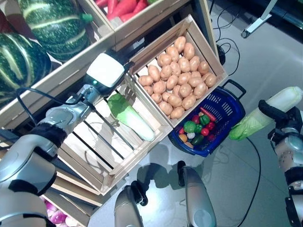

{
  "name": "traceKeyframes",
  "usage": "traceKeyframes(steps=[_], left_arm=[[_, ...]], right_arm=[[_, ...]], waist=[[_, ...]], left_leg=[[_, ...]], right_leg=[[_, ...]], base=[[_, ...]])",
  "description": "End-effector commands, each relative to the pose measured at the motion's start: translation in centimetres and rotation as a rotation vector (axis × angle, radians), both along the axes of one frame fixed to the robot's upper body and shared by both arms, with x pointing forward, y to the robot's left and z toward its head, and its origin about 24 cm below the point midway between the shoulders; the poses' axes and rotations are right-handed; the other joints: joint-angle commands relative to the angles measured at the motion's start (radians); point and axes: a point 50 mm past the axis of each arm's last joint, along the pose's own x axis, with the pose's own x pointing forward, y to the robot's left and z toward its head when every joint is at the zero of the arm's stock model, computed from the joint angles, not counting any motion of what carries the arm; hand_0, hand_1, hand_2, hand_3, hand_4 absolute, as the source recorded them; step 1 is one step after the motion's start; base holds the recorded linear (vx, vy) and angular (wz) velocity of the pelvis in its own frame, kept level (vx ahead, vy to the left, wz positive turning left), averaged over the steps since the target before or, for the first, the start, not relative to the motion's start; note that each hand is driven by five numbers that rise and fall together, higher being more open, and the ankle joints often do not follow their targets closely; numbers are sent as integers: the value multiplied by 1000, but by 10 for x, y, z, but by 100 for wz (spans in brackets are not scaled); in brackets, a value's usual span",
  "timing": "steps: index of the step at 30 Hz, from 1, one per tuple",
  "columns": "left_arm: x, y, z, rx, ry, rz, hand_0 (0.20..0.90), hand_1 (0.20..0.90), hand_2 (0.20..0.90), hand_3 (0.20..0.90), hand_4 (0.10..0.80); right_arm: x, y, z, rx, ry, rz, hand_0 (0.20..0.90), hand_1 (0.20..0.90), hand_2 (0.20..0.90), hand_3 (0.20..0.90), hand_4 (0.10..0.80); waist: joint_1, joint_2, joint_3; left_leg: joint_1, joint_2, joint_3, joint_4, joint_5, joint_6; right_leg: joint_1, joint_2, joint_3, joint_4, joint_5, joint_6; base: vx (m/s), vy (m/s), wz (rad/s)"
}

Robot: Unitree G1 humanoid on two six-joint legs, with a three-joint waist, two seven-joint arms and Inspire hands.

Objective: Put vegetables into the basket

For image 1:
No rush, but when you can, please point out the robot leg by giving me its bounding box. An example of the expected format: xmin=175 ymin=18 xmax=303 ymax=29
xmin=114 ymin=181 xmax=149 ymax=227
xmin=177 ymin=160 xmax=217 ymax=227

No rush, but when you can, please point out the wooden carrot crate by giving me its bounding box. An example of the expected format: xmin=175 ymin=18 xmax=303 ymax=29
xmin=78 ymin=0 xmax=191 ymax=52

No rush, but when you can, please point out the slatted wooden crate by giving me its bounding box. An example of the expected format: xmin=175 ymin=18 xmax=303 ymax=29
xmin=56 ymin=72 xmax=174 ymax=196

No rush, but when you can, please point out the black floor cable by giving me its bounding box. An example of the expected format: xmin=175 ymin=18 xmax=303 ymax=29
xmin=212 ymin=0 xmax=240 ymax=76

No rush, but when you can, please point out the small dark green cucumber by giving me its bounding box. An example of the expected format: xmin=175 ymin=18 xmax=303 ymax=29
xmin=191 ymin=134 xmax=205 ymax=146

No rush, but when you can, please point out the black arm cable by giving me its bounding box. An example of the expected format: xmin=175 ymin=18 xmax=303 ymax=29
xmin=236 ymin=138 xmax=262 ymax=227
xmin=16 ymin=87 xmax=83 ymax=126

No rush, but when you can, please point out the small toy carrot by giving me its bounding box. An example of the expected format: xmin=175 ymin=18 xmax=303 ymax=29
xmin=200 ymin=106 xmax=216 ymax=121

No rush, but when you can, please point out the robot right leg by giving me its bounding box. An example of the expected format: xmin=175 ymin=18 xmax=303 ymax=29
xmin=177 ymin=160 xmax=217 ymax=227

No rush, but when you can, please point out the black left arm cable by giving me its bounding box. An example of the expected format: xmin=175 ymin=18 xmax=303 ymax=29
xmin=16 ymin=87 xmax=83 ymax=126

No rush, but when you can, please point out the green pumpkin with green stem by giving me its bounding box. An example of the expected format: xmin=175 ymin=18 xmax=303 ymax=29
xmin=18 ymin=0 xmax=93 ymax=62

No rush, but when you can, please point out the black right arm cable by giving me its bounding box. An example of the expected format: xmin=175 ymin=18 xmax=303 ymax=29
xmin=236 ymin=138 xmax=262 ymax=227

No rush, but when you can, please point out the wooden potato crate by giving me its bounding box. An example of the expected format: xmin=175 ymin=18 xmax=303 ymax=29
xmin=129 ymin=14 xmax=229 ymax=128

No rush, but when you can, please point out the blue plastic shopping basket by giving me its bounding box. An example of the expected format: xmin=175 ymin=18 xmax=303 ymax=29
xmin=168 ymin=79 xmax=247 ymax=157

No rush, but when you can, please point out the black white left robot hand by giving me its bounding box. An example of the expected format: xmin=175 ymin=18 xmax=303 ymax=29
xmin=84 ymin=52 xmax=135 ymax=97

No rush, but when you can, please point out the white green napa cabbage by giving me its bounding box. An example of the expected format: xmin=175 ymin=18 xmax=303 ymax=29
xmin=228 ymin=86 xmax=303 ymax=142
xmin=107 ymin=93 xmax=156 ymax=142

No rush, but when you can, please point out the wooden vegetable display rack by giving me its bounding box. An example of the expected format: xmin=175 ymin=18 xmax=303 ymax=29
xmin=0 ymin=0 xmax=220 ymax=227

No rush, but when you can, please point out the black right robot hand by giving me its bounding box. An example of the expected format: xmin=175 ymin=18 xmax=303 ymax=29
xmin=258 ymin=99 xmax=303 ymax=130

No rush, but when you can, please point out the large wooden pumpkin crate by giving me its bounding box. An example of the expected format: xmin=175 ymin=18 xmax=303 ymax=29
xmin=0 ymin=0 xmax=117 ymax=130

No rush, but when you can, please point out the robot left leg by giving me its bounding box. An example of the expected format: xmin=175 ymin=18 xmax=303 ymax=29
xmin=114 ymin=181 xmax=149 ymax=227

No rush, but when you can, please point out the small round green cabbage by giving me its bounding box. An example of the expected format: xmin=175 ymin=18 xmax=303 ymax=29
xmin=183 ymin=121 xmax=197 ymax=133

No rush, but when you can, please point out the black round stand base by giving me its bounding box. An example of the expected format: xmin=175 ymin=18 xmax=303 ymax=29
xmin=216 ymin=44 xmax=227 ymax=66

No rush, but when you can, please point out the purple white turnip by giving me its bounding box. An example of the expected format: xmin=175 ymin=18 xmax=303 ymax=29
xmin=65 ymin=217 xmax=79 ymax=227
xmin=46 ymin=203 xmax=60 ymax=215
xmin=51 ymin=212 xmax=67 ymax=225

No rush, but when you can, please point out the wooden turnip crate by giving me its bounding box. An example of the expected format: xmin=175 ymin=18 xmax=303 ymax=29
xmin=40 ymin=188 xmax=95 ymax=227

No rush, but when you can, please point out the green striped pumpkin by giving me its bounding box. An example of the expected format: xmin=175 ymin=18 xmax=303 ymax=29
xmin=0 ymin=33 xmax=53 ymax=108

